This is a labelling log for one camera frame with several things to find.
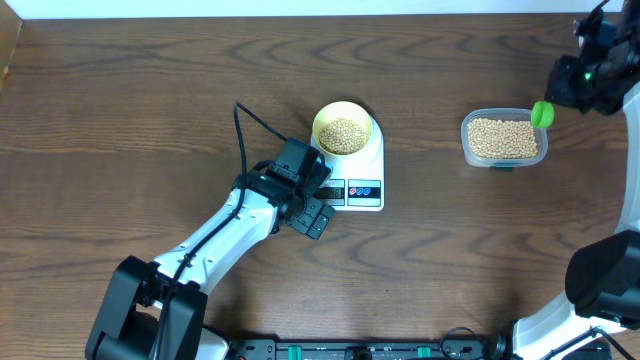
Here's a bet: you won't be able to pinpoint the green plastic measuring scoop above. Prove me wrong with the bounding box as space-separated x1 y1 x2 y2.
530 101 555 129

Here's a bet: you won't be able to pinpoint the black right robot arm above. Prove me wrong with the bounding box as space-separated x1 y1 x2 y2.
483 0 639 359

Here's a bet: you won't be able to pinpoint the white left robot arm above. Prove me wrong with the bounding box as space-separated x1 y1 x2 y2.
85 189 281 359

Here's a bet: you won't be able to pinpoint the white digital kitchen scale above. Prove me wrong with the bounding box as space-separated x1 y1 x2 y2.
311 114 385 212

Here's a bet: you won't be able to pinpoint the soybeans in yellow bowl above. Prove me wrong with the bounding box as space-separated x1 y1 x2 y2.
318 118 367 155

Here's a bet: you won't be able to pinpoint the yellow plastic bowl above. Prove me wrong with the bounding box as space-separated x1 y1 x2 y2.
312 101 373 156

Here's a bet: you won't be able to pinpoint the clear plastic container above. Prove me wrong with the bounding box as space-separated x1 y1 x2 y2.
460 108 549 168

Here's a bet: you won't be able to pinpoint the pile of soybeans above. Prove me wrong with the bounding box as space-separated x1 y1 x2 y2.
467 118 538 159

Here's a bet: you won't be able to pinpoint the green label under container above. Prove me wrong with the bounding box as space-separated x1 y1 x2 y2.
490 167 515 172

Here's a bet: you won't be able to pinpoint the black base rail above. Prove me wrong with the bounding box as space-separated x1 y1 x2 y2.
224 337 497 360

